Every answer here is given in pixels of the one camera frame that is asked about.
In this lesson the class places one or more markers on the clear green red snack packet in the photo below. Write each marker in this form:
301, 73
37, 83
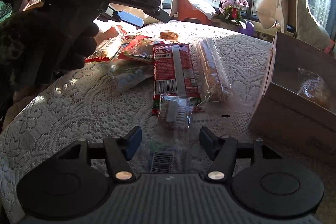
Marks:
170, 152

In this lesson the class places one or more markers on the red long snack packet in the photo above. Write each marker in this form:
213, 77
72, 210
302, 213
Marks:
173, 73

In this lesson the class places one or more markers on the clear packet brown cracker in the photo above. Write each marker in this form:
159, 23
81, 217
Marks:
313, 87

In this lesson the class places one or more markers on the white lace tablecloth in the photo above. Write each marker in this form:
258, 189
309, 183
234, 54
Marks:
85, 104

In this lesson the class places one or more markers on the dark gloved left hand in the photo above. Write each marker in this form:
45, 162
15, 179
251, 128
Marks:
30, 40

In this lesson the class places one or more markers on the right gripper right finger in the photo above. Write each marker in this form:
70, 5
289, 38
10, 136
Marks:
222, 152

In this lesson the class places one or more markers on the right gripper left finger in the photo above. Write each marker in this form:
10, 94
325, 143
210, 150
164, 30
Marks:
119, 151

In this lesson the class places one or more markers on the small brown twisted snack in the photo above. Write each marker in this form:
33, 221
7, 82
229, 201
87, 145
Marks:
169, 35

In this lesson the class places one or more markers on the pink cardboard box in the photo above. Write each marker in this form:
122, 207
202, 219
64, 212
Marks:
284, 115

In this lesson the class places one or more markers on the pink flower pot plant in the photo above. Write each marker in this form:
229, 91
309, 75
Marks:
230, 12

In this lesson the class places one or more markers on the red edged biscuit packet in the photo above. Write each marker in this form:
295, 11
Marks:
106, 50

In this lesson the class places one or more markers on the clear wafer roll package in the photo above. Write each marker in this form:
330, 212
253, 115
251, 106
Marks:
215, 76

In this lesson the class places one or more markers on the beige quilt on chair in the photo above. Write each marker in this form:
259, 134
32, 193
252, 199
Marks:
294, 13

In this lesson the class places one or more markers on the orange plastic stool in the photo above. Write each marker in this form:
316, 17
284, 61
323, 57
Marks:
193, 9

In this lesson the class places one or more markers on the purple balloon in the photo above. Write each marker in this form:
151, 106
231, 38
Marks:
249, 30

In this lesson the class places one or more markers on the red yellow snack packet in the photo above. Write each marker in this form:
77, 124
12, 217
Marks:
141, 49

